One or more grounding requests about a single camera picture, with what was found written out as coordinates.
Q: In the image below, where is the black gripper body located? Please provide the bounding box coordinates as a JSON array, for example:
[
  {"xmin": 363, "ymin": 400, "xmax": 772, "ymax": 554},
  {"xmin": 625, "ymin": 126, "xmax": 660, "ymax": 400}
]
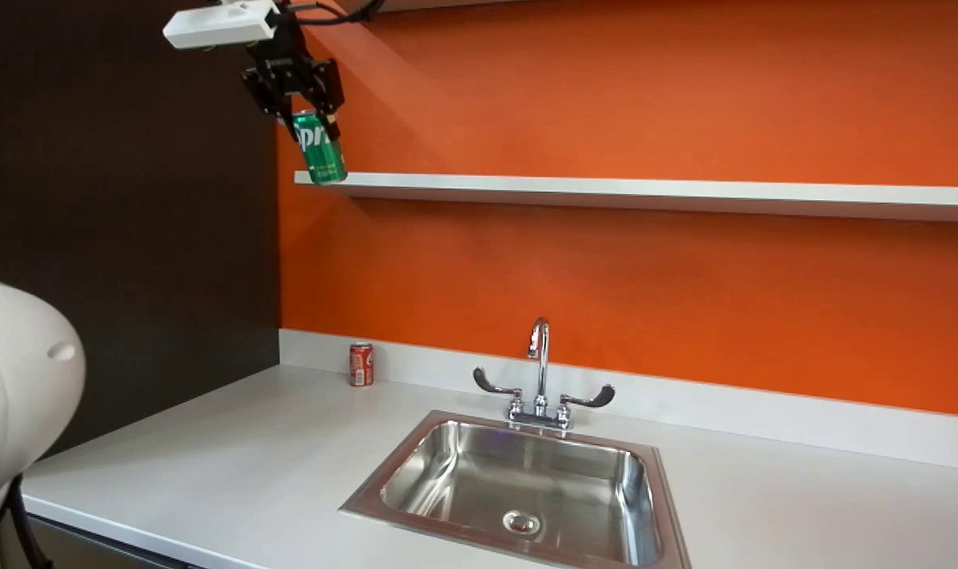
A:
[{"xmin": 244, "ymin": 40, "xmax": 341, "ymax": 105}]

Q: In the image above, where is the green Sprite can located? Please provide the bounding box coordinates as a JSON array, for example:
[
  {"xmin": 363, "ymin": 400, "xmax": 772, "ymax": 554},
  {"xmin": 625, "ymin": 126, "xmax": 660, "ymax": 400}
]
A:
[{"xmin": 295, "ymin": 110, "xmax": 348, "ymax": 185}]

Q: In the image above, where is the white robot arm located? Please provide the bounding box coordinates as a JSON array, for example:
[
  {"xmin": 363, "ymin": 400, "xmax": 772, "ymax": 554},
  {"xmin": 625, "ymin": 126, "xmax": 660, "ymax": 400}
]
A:
[{"xmin": 0, "ymin": 48, "xmax": 280, "ymax": 529}]

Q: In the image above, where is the red soda can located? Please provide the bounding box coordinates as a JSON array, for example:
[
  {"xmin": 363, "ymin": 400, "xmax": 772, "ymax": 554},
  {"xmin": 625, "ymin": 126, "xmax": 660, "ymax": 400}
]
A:
[{"xmin": 348, "ymin": 342, "xmax": 373, "ymax": 389}]

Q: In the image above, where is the dark wood cabinet panel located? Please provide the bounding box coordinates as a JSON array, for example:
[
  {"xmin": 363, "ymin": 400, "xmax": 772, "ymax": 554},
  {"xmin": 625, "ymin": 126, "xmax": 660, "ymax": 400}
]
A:
[{"xmin": 0, "ymin": 0, "xmax": 278, "ymax": 447}]

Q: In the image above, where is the chrome faucet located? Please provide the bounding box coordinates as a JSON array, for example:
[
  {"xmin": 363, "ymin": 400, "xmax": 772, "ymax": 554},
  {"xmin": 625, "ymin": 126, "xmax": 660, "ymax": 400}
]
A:
[{"xmin": 472, "ymin": 318, "xmax": 615, "ymax": 437}]

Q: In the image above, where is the stainless steel sink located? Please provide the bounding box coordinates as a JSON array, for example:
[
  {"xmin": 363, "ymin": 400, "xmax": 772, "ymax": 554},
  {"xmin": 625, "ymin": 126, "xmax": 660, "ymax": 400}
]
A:
[{"xmin": 345, "ymin": 412, "xmax": 692, "ymax": 569}]

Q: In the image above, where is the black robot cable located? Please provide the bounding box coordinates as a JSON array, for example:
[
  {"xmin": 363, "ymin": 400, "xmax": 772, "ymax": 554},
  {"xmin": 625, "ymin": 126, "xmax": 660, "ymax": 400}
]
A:
[{"xmin": 280, "ymin": 0, "xmax": 390, "ymax": 29}]

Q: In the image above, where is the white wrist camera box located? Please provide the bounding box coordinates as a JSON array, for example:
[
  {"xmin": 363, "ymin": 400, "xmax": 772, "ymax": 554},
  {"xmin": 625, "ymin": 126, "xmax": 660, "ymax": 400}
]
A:
[{"xmin": 160, "ymin": 0, "xmax": 278, "ymax": 50}]

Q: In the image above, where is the white wall shelf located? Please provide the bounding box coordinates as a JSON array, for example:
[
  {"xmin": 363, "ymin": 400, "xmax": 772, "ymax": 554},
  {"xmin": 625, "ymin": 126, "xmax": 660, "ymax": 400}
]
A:
[{"xmin": 338, "ymin": 171, "xmax": 958, "ymax": 224}]

